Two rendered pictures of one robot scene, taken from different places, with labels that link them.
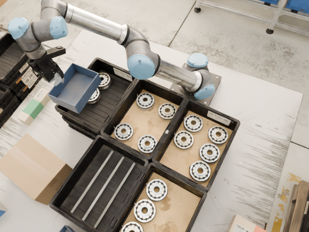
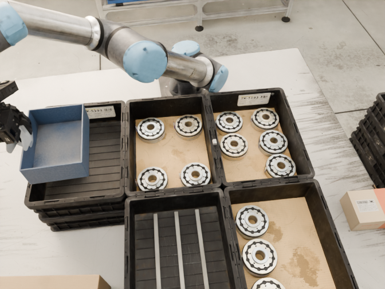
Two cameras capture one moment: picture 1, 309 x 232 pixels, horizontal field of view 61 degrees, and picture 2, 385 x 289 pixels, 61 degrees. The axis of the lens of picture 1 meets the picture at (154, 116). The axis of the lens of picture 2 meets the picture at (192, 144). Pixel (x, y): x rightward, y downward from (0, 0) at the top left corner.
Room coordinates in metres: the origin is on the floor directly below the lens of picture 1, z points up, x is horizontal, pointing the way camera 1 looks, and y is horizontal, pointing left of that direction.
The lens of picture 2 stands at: (0.10, 0.41, 1.82)
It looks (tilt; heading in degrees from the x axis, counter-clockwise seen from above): 55 degrees down; 319
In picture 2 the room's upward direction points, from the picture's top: straight up
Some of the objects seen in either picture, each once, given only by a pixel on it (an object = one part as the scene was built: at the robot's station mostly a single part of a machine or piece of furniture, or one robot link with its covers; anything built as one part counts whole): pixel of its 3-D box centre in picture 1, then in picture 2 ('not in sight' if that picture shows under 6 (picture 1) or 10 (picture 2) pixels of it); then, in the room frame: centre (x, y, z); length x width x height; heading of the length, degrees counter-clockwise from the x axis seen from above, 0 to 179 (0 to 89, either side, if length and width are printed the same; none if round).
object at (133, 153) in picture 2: (145, 119); (170, 149); (0.64, 0.05, 0.87); 0.40 x 0.30 x 0.11; 146
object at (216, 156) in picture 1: (209, 153); (273, 141); (0.43, -0.26, 0.86); 0.10 x 0.10 x 0.01
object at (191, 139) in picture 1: (183, 139); (234, 144); (0.51, -0.14, 0.86); 0.10 x 0.10 x 0.01
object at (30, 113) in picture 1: (35, 106); not in sight; (0.88, 0.74, 0.73); 0.24 x 0.06 x 0.06; 148
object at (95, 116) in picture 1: (100, 97); (85, 157); (0.81, 0.30, 0.87); 0.40 x 0.30 x 0.11; 146
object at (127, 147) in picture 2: (144, 115); (169, 141); (0.64, 0.05, 0.92); 0.40 x 0.30 x 0.02; 146
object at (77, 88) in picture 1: (75, 87); (58, 142); (0.73, 0.36, 1.11); 0.20 x 0.15 x 0.07; 149
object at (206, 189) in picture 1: (197, 141); (255, 133); (0.47, -0.20, 0.92); 0.40 x 0.30 x 0.02; 146
